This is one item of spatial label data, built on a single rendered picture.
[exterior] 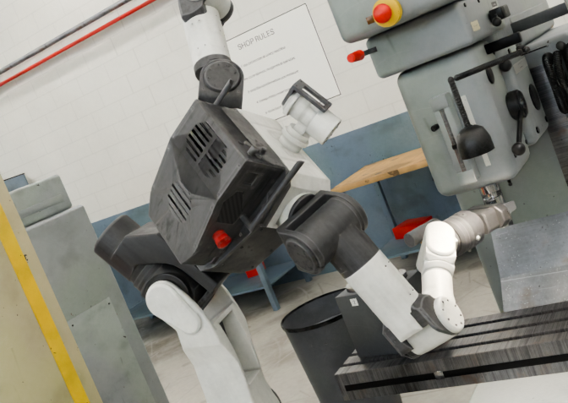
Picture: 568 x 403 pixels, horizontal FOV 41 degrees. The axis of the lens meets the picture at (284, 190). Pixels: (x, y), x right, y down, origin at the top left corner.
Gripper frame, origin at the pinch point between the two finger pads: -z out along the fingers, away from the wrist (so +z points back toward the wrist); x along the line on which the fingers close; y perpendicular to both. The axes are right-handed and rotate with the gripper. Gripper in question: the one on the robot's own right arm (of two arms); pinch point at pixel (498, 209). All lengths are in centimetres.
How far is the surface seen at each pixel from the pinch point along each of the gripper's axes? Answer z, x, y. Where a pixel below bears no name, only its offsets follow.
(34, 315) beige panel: 76, 154, -5
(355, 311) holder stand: 22.4, 40.1, 16.9
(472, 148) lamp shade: 20.5, -18.3, -20.1
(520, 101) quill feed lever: -7.7, -10.6, -23.2
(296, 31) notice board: -274, 403, -100
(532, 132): -14.3, -5.9, -14.3
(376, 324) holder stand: 20.8, 35.3, 21.6
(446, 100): 11.3, -7.3, -30.3
